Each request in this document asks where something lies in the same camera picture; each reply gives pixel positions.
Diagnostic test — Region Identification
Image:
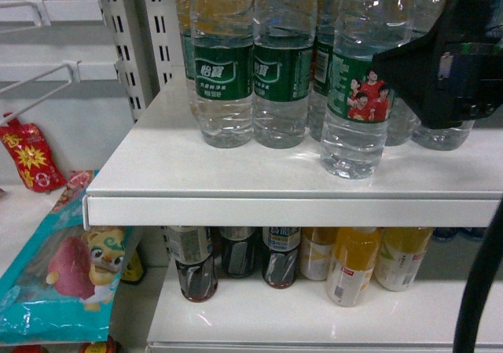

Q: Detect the right rear water bottle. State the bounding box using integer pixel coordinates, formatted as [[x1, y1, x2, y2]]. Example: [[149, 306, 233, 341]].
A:
[[386, 0, 474, 151]]

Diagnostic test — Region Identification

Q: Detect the left green label water bottle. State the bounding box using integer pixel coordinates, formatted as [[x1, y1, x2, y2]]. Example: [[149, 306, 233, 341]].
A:
[[190, 0, 253, 149]]

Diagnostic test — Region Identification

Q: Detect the orange juice bottle rear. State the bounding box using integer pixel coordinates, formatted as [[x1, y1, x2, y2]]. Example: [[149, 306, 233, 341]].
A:
[[299, 227, 338, 281]]

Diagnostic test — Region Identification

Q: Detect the bottom white shelf board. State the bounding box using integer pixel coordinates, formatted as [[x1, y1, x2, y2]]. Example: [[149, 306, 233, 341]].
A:
[[145, 266, 503, 353]]

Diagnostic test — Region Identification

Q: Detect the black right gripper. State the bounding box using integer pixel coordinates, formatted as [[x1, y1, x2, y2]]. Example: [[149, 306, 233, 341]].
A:
[[372, 0, 502, 129]]

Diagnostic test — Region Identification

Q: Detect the green label water bottle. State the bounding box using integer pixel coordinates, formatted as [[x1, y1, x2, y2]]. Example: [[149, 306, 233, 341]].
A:
[[190, 0, 253, 149], [252, 0, 318, 149]]

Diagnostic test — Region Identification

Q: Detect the black cable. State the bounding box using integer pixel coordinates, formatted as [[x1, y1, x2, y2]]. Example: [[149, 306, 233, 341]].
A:
[[451, 195, 503, 353]]

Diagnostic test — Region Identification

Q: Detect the teal snack bag cartoon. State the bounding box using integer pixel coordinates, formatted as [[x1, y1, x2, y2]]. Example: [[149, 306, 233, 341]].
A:
[[1, 170, 131, 345]]

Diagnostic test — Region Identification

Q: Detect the white wire hook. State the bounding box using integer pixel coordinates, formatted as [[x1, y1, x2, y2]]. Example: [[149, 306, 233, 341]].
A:
[[1, 60, 82, 125]]

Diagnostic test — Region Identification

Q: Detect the orange juice bottle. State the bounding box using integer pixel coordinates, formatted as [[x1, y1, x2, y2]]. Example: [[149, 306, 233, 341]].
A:
[[299, 227, 338, 281], [325, 227, 381, 307], [373, 227, 433, 292]]

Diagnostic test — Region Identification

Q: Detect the white shelf board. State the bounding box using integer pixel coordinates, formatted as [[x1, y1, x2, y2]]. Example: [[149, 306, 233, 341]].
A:
[[145, 266, 503, 353], [84, 79, 502, 227]]

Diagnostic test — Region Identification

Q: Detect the orange juice bottle right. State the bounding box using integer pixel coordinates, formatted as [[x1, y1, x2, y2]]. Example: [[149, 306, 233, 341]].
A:
[[373, 227, 433, 292]]

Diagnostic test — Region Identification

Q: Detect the white perforated shelf upright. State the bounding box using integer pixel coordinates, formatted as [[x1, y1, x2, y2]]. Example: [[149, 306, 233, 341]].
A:
[[103, 0, 183, 120]]

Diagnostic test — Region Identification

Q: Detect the dark drink bottle middle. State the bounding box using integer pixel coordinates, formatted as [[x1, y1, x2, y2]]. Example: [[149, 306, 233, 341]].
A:
[[219, 226, 259, 278]]

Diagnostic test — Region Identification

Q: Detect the dark tea bottle left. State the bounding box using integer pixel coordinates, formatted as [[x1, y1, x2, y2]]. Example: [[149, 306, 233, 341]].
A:
[[167, 226, 218, 302]]

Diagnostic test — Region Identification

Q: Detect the orange juice bottle front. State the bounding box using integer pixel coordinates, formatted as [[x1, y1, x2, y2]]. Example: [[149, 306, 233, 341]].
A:
[[325, 227, 381, 307]]

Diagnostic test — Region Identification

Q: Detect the dark drink bottle blue label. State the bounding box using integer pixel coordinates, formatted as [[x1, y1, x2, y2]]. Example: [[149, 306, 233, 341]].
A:
[[262, 227, 301, 289]]

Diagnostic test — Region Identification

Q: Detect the water bottle athletes label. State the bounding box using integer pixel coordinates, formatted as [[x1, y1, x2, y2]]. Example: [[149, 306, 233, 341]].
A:
[[321, 0, 415, 179]]

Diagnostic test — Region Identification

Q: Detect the red snack packet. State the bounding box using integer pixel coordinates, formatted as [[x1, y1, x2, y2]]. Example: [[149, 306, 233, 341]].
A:
[[1, 118, 66, 193]]

